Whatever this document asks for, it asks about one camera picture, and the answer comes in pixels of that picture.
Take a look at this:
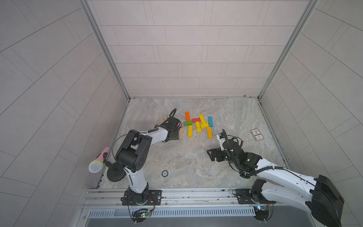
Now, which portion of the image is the yellow block short vertical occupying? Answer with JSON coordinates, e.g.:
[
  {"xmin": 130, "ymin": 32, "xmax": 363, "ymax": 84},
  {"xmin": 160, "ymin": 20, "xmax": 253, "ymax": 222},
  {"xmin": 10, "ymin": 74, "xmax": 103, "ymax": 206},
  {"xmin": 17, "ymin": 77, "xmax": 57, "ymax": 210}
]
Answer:
[{"xmin": 195, "ymin": 121, "xmax": 202, "ymax": 133}]

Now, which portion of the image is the right circuit board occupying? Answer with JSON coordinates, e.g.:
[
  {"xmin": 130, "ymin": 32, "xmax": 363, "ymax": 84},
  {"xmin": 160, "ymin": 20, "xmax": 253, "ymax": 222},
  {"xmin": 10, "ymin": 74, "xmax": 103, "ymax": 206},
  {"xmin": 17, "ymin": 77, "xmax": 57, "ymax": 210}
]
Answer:
[{"xmin": 253, "ymin": 206, "xmax": 270, "ymax": 222}]

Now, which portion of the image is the black round microphone stand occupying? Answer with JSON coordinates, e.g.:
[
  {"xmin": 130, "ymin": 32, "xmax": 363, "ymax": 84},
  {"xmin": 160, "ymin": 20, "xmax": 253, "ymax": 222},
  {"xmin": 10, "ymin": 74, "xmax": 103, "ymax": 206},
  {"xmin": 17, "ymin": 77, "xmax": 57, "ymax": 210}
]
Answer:
[{"xmin": 104, "ymin": 160, "xmax": 126, "ymax": 182}]

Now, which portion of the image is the small printed card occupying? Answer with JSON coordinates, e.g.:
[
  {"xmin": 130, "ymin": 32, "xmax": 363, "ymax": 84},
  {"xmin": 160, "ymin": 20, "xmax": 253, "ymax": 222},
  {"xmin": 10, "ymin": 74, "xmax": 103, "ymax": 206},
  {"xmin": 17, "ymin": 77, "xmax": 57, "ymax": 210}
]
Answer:
[{"xmin": 250, "ymin": 129, "xmax": 264, "ymax": 141}]

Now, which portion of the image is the orange block lower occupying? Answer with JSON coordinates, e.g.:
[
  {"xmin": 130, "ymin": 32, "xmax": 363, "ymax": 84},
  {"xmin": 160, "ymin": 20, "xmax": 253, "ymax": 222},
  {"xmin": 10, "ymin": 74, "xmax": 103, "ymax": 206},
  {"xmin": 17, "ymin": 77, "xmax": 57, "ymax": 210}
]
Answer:
[{"xmin": 207, "ymin": 126, "xmax": 213, "ymax": 139}]

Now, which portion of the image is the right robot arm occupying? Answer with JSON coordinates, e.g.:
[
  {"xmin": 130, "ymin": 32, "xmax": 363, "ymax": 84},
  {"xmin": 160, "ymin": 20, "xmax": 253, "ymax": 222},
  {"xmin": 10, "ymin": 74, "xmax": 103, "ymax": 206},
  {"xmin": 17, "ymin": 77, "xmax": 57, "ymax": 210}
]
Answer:
[{"xmin": 207, "ymin": 133, "xmax": 345, "ymax": 227}]

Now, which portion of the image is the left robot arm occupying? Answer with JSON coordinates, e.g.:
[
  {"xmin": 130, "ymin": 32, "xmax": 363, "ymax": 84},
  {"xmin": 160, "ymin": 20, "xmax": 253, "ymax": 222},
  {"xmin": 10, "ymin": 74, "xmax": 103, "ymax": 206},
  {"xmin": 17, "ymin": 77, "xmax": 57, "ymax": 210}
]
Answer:
[{"xmin": 115, "ymin": 116, "xmax": 182, "ymax": 197}]

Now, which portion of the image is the yellow block upper diagonal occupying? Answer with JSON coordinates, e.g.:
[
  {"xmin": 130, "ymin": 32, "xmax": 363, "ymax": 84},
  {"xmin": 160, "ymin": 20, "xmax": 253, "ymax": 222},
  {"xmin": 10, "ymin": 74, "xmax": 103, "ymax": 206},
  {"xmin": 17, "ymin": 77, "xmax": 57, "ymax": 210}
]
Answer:
[{"xmin": 199, "ymin": 114, "xmax": 206, "ymax": 124}]

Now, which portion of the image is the circuit board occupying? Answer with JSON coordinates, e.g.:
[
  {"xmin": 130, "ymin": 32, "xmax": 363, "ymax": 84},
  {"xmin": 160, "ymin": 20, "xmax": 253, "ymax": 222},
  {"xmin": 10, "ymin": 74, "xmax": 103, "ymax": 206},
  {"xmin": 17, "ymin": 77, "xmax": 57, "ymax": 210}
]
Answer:
[
  {"xmin": 253, "ymin": 206, "xmax": 270, "ymax": 222},
  {"xmin": 131, "ymin": 209, "xmax": 152, "ymax": 223}
]

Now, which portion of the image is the teal block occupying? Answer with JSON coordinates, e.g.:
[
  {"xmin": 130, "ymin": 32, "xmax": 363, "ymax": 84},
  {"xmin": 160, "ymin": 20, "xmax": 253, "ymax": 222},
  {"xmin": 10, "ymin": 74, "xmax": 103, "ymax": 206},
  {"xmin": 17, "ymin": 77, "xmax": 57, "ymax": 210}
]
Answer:
[{"xmin": 208, "ymin": 116, "xmax": 214, "ymax": 127}]

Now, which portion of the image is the orange block top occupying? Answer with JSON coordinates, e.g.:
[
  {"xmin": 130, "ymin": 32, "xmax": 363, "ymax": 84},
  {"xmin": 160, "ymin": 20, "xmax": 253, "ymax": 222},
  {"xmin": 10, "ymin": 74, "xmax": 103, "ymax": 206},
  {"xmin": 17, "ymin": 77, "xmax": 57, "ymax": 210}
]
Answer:
[{"xmin": 185, "ymin": 112, "xmax": 191, "ymax": 121}]

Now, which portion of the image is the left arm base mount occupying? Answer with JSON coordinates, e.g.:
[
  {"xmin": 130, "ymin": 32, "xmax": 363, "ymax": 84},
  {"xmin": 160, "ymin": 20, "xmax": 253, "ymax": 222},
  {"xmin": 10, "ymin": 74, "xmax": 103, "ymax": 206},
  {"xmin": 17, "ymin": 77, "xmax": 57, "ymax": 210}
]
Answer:
[{"xmin": 121, "ymin": 189, "xmax": 162, "ymax": 206}]

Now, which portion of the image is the orange block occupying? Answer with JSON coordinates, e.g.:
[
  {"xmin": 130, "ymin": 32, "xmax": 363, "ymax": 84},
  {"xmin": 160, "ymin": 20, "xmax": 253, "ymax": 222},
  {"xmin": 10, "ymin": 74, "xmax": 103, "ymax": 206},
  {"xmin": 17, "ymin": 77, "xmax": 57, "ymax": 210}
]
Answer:
[
  {"xmin": 207, "ymin": 126, "xmax": 213, "ymax": 139},
  {"xmin": 185, "ymin": 112, "xmax": 191, "ymax": 121}
]

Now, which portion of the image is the pink microphone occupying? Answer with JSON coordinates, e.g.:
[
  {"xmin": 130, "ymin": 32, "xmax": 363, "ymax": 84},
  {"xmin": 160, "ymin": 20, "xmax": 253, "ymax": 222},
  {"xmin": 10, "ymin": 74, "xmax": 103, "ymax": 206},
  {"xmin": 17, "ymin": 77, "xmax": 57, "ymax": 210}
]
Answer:
[{"xmin": 88, "ymin": 147, "xmax": 110, "ymax": 174}]

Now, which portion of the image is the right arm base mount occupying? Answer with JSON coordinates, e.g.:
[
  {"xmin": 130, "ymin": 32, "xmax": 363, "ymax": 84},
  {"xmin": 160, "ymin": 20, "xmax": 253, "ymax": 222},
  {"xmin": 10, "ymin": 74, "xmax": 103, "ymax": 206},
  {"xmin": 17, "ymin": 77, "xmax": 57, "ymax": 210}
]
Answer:
[{"xmin": 232, "ymin": 189, "xmax": 277, "ymax": 204}]

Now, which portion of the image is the left circuit board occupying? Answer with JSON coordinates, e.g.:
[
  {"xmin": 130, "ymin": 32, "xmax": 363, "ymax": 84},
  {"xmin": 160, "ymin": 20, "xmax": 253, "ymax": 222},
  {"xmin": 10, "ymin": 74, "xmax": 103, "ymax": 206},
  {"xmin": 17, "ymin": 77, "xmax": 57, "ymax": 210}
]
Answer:
[{"xmin": 131, "ymin": 209, "xmax": 152, "ymax": 223}]

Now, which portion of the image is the yellow block small horizontal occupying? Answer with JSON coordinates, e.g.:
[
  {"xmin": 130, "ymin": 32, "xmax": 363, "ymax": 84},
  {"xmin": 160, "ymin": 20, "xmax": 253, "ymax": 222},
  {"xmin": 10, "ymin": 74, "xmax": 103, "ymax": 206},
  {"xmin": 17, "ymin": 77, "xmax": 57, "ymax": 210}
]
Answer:
[{"xmin": 200, "ymin": 123, "xmax": 209, "ymax": 129}]

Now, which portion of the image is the aluminium rail frame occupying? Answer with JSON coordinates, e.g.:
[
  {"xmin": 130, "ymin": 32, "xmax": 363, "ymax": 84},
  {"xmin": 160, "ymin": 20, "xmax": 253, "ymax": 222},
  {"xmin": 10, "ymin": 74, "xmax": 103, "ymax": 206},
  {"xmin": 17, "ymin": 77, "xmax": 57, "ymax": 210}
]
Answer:
[{"xmin": 78, "ymin": 185, "xmax": 317, "ymax": 210}]

